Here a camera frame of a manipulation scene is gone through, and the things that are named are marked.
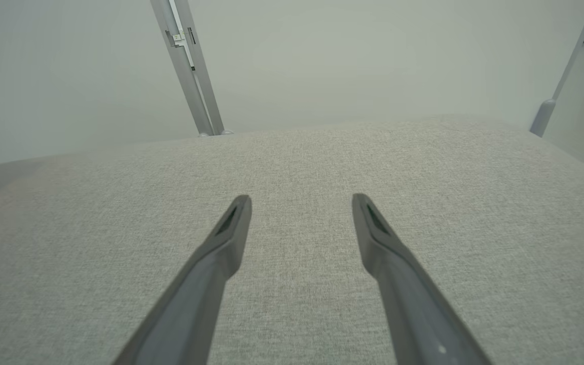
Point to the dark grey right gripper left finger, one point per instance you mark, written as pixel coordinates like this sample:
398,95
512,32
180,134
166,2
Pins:
190,304

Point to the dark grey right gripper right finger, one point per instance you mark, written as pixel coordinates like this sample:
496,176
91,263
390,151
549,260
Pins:
413,304

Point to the grey double partition post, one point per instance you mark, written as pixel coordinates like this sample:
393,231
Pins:
195,86

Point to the grey single partition post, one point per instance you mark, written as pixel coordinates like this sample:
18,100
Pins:
543,116

